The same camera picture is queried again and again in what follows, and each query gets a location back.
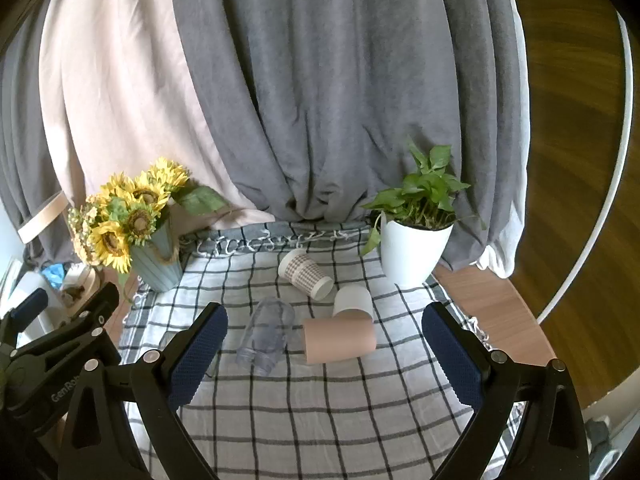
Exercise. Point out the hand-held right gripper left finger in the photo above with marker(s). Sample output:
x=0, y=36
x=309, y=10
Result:
x=197, y=355

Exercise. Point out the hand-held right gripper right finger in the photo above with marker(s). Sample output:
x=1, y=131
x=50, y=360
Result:
x=452, y=360

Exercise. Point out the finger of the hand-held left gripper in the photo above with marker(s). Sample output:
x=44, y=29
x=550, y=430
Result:
x=27, y=307
x=102, y=302

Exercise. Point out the clear plastic cup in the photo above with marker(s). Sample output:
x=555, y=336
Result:
x=267, y=332

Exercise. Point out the pink paper cup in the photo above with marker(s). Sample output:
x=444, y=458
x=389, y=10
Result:
x=340, y=337

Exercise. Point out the brown patterned paper cup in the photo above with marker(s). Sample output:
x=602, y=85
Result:
x=302, y=272

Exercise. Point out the white paper cup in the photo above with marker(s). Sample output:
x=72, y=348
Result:
x=352, y=300

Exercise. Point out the blue plastic bag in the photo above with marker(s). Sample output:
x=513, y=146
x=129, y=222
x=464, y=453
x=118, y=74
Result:
x=52, y=274

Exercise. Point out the teal ribbed vase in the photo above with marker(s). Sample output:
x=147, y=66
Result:
x=160, y=267

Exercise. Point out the beige curtain tie band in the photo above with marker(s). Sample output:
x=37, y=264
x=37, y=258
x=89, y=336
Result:
x=42, y=220

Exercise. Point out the artificial sunflower bouquet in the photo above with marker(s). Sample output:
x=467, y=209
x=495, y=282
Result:
x=135, y=215

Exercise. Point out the white plant pot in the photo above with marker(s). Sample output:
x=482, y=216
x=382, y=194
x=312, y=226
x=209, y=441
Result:
x=412, y=252

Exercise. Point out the checked white tablecloth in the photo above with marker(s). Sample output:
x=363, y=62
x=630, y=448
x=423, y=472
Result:
x=325, y=410

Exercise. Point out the grey object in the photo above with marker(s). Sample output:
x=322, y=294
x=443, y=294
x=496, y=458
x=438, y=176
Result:
x=597, y=432

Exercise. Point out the green leafy plant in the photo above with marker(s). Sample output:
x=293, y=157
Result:
x=425, y=195

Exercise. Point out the white sheer curtain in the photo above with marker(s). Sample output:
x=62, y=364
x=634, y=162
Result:
x=515, y=160

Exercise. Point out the pink curtain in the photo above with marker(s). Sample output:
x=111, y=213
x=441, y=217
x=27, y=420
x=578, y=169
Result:
x=115, y=85

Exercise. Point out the grey curtain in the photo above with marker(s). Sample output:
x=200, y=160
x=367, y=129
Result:
x=325, y=85

